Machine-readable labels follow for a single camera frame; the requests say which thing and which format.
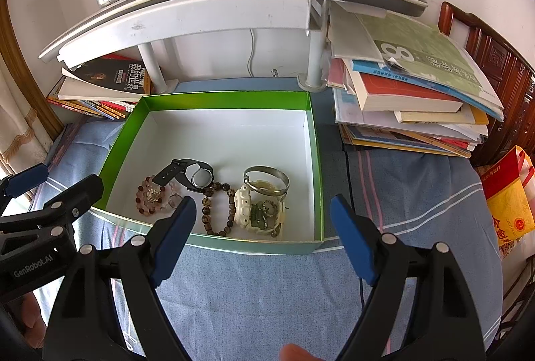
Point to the black wrist watch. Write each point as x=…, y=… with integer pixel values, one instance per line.
x=171, y=171

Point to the silver metal bangle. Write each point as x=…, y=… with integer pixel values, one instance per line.
x=267, y=169

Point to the yellow and red bag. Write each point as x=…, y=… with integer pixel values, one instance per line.
x=510, y=206

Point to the small stack of books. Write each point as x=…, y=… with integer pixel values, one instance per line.
x=96, y=93

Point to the green cardboard box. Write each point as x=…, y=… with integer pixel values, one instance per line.
x=230, y=127

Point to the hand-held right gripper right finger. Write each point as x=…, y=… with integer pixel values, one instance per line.
x=355, y=240

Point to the dark wooden headboard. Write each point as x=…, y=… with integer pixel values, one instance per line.
x=501, y=72

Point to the tall stack of books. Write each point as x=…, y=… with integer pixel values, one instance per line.
x=418, y=97

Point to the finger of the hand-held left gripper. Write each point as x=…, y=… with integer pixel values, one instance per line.
x=79, y=194
x=25, y=179

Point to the white desk shelf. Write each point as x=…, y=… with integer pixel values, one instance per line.
x=188, y=14

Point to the person's left hand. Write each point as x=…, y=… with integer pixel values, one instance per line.
x=33, y=319

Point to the person's right hand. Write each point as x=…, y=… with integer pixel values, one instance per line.
x=296, y=354

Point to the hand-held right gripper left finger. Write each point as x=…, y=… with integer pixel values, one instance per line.
x=175, y=240

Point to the brown wooden frame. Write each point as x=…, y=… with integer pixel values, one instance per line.
x=25, y=72

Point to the blue striped bedsheet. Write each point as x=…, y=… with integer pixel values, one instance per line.
x=259, y=294

